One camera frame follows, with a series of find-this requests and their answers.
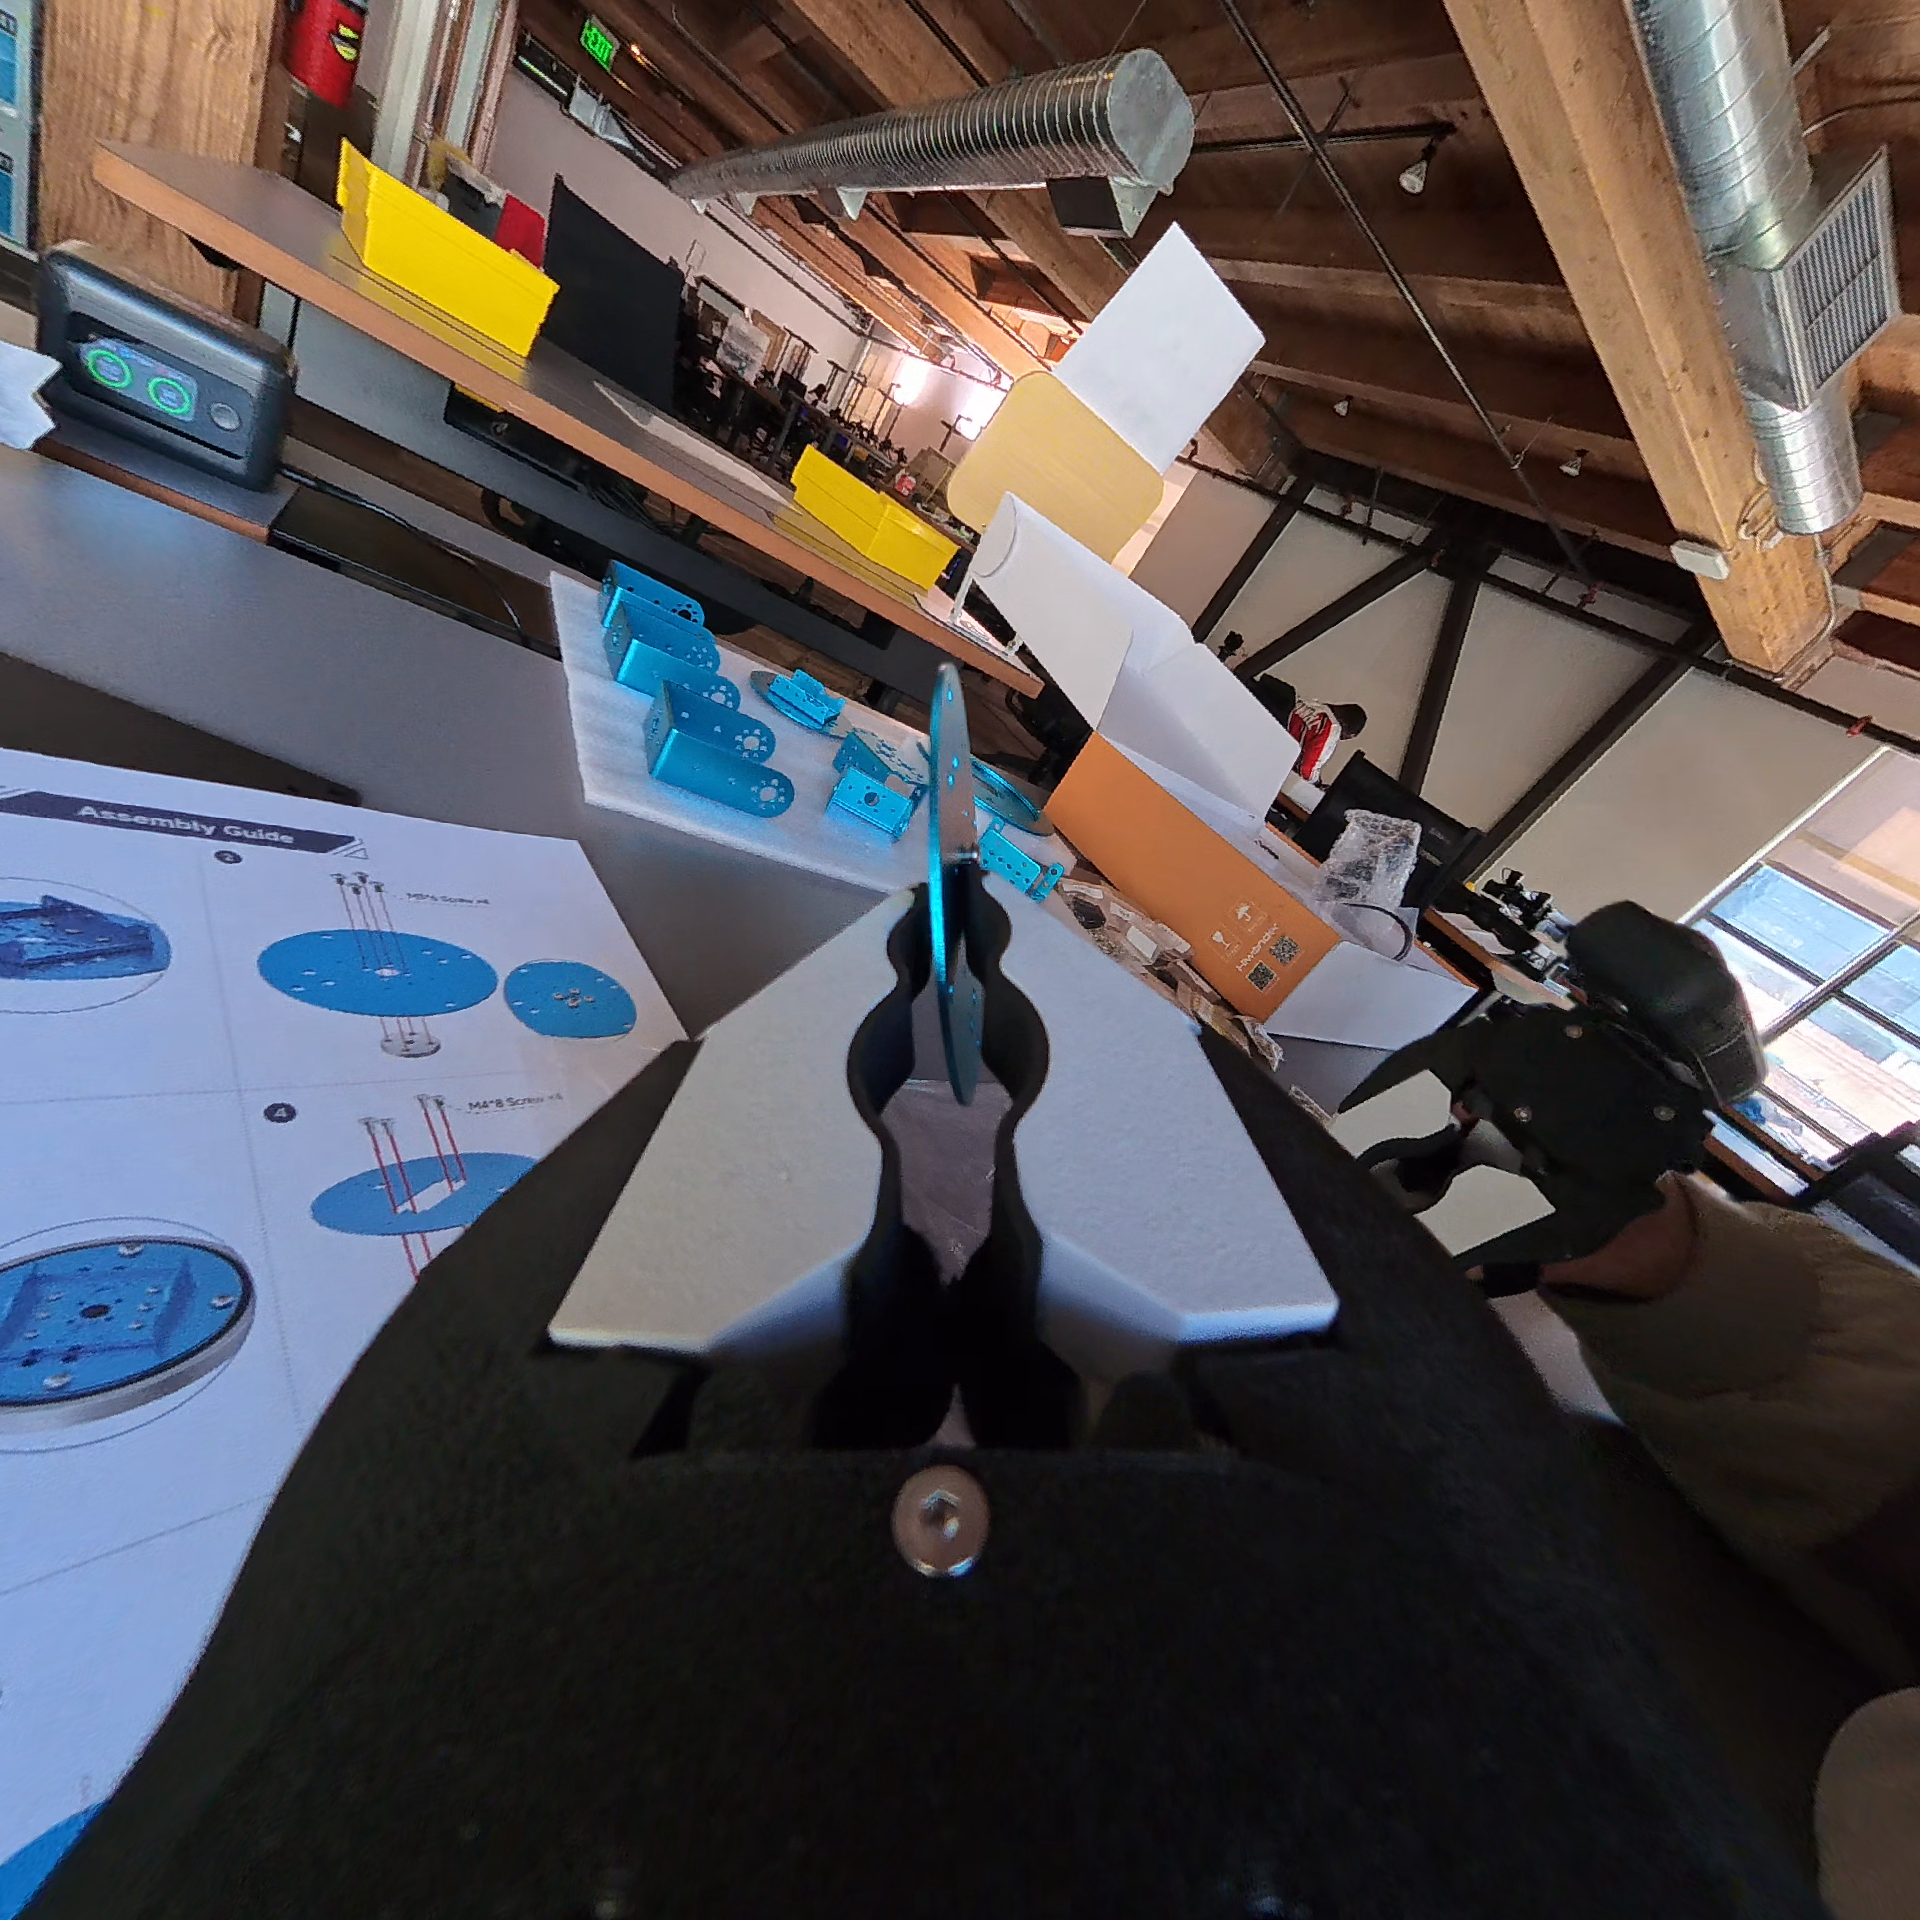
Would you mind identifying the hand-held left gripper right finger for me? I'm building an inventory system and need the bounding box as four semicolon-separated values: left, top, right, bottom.
948;870;1340;1448

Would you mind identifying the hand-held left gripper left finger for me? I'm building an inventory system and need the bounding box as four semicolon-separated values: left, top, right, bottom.
546;885;950;1448

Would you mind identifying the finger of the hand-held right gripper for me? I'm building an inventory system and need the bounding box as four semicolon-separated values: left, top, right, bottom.
1340;1026;1487;1116
1354;1125;1480;1203

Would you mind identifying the blue round metal disc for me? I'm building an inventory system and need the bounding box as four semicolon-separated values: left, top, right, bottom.
920;660;1000;1106

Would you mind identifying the person's right forearm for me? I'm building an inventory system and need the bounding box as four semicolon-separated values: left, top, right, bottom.
1544;1170;1920;1696

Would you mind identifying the person's right hand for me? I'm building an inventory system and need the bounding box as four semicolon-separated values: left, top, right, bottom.
1544;1178;1704;1296

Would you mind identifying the clear bag of small parts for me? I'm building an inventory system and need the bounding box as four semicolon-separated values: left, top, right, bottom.
1191;996;1291;1074
1056;877;1202;975

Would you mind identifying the clear bag of black parts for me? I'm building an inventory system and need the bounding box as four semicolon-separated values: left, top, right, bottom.
1318;808;1423;910

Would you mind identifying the window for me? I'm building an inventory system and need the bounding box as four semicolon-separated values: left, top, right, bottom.
1680;750;1920;1173

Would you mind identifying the orange cardboard box white lid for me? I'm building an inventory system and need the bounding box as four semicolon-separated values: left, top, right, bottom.
960;491;1479;1051

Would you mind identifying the white foam sheet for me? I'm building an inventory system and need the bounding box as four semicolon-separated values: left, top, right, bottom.
546;570;1082;903

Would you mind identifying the printed assembly guide sheet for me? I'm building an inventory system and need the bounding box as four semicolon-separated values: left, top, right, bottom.
0;746;693;1906

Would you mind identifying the small yellow plastic bin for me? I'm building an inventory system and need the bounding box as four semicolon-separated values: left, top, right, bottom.
786;443;963;589

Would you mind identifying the yellow hanging panel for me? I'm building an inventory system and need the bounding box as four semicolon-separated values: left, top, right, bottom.
948;373;1167;564

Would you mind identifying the white hanging panel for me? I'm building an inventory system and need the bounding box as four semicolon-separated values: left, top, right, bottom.
1050;221;1266;471

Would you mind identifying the person's leg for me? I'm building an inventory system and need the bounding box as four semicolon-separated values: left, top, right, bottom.
1813;1687;1920;1920

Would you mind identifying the black upright panel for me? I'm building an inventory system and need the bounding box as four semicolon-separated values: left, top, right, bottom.
539;176;688;413

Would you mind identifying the black device with green lights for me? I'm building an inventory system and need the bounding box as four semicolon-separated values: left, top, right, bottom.
31;247;300;493

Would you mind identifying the large yellow plastic bin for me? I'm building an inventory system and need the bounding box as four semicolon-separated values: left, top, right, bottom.
334;136;559;362

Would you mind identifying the long wooden table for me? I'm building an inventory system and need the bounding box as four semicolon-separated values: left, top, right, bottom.
94;141;1044;700

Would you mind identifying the red fire extinguisher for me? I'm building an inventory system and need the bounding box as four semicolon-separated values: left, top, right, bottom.
286;0;368;104

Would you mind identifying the blue metal U bracket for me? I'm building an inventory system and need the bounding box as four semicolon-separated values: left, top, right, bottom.
596;559;711;632
643;726;797;823
643;678;780;774
604;614;724;700

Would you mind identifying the blue metal ring plate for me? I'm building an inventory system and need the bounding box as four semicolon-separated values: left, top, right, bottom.
967;757;1059;839

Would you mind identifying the metal duct with vent grille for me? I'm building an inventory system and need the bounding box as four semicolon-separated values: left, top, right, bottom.
1627;0;1907;540

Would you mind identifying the spiral metal air duct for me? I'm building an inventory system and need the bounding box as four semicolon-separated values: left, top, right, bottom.
668;48;1198;213

